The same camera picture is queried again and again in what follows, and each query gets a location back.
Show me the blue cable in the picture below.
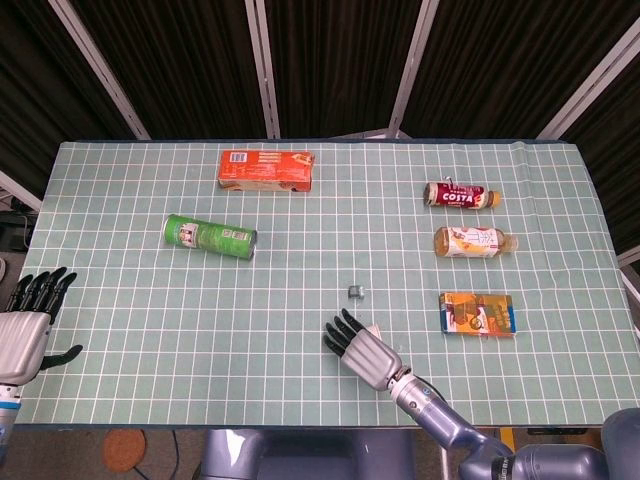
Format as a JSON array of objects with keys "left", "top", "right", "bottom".
[{"left": 133, "top": 429, "right": 202, "bottom": 480}]

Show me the orange cardboard box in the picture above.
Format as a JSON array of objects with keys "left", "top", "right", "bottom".
[{"left": 216, "top": 150, "right": 317, "bottom": 194}]

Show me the green grid tablecloth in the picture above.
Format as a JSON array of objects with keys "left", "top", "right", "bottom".
[{"left": 9, "top": 139, "right": 640, "bottom": 430}]

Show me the purple robot torso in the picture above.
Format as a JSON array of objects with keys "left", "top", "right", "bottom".
[{"left": 199, "top": 428, "right": 416, "bottom": 480}]

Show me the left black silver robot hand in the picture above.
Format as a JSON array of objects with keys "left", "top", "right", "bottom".
[{"left": 0, "top": 266, "right": 84, "bottom": 387}]

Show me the round orange cork mat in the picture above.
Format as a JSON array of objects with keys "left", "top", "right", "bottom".
[{"left": 103, "top": 430, "right": 148, "bottom": 472}]

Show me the green chips can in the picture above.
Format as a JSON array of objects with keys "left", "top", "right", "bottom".
[{"left": 162, "top": 213, "right": 259, "bottom": 261}]

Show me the white metal partition post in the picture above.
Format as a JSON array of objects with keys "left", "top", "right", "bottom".
[
  {"left": 386, "top": 0, "right": 442, "bottom": 140},
  {"left": 536, "top": 20, "right": 640, "bottom": 141},
  {"left": 617, "top": 248, "right": 640, "bottom": 304},
  {"left": 243, "top": 0, "right": 282, "bottom": 140},
  {"left": 48, "top": 0, "right": 152, "bottom": 141},
  {"left": 0, "top": 169, "right": 44, "bottom": 212}
]

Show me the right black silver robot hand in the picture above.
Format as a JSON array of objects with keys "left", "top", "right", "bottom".
[{"left": 323, "top": 308, "right": 413, "bottom": 393}]

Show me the silver metal table leg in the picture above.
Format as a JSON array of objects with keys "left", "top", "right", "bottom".
[{"left": 436, "top": 434, "right": 452, "bottom": 480}]

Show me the red Costa coffee bottle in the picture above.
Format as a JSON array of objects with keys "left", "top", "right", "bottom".
[{"left": 424, "top": 174, "right": 503, "bottom": 212}]

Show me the black device with cables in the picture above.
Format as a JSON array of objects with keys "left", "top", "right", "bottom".
[{"left": 0, "top": 209, "right": 32, "bottom": 252}]

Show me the yellow tea bottle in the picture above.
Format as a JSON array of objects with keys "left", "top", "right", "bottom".
[{"left": 433, "top": 225, "right": 520, "bottom": 260}]

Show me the orange blue drink carton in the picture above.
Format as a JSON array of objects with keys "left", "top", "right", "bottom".
[{"left": 437, "top": 292, "right": 516, "bottom": 339}]

